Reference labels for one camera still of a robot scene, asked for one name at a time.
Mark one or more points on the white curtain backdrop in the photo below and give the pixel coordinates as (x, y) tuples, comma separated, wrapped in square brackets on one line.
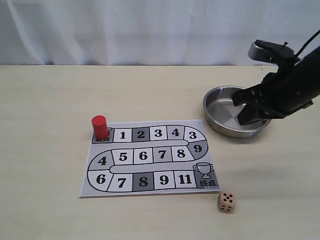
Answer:
[(149, 32)]

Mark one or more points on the paper number game board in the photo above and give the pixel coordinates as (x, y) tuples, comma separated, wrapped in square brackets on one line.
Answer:
[(150, 158)]

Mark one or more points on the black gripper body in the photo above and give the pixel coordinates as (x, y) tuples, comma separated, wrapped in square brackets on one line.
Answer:
[(288, 90)]

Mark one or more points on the red cylinder game piece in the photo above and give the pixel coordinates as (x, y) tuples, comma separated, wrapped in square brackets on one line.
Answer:
[(100, 129)]

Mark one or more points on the wooden die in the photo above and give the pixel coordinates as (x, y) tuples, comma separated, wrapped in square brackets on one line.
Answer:
[(226, 201)]

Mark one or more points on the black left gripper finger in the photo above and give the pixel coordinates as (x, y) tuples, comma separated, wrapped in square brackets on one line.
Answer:
[(248, 96)]

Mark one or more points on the stainless steel round bowl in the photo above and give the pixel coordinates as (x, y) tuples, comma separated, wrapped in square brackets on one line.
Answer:
[(222, 116)]

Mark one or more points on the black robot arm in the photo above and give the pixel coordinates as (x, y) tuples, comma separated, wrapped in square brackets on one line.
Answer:
[(313, 58)]

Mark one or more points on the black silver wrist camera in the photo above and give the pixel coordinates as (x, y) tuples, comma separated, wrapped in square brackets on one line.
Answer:
[(272, 53)]

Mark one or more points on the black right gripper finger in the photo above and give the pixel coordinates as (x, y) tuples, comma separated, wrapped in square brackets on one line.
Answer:
[(253, 112)]

